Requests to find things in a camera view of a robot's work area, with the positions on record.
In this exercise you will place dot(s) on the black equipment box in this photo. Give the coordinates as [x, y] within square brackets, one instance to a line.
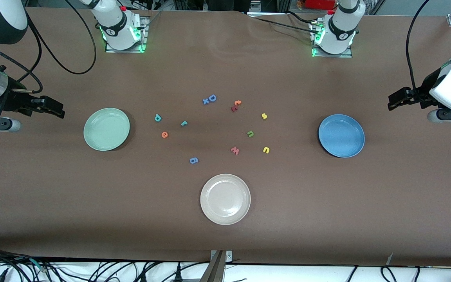
[229, 4]

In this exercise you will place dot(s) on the brown table cover sheet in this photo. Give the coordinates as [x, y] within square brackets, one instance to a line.
[53, 196]

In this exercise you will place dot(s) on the pink foam letter w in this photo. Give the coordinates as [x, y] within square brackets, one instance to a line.
[235, 150]

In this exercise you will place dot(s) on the blue foam letter D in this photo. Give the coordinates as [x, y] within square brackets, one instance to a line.
[212, 98]

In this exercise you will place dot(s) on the teal foam letter p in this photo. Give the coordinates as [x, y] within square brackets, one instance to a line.
[157, 117]

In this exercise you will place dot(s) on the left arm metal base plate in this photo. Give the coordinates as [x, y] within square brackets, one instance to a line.
[347, 54]

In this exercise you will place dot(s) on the blue plate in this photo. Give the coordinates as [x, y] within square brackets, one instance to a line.
[341, 137]

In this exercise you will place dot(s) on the green foam letter n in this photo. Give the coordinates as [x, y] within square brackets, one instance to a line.
[250, 133]

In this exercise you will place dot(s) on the white paper tag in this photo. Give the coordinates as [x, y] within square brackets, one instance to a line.
[390, 259]

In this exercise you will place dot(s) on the pale green plate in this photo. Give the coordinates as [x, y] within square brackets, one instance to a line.
[106, 131]

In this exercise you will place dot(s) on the aluminium frame strut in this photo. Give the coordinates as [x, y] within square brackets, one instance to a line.
[215, 270]

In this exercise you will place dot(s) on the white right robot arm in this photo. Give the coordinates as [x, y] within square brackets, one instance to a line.
[118, 27]

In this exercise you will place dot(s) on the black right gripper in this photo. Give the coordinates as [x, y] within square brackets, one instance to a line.
[15, 99]

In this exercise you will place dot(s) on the red box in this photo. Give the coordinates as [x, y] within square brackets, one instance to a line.
[319, 4]

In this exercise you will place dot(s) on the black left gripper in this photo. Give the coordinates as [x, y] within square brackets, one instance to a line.
[424, 90]

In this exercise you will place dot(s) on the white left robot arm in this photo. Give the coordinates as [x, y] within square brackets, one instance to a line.
[341, 27]

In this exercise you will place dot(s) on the beige plate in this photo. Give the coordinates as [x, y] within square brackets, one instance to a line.
[225, 199]

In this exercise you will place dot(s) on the blue foam letter g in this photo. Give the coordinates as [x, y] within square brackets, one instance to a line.
[193, 160]

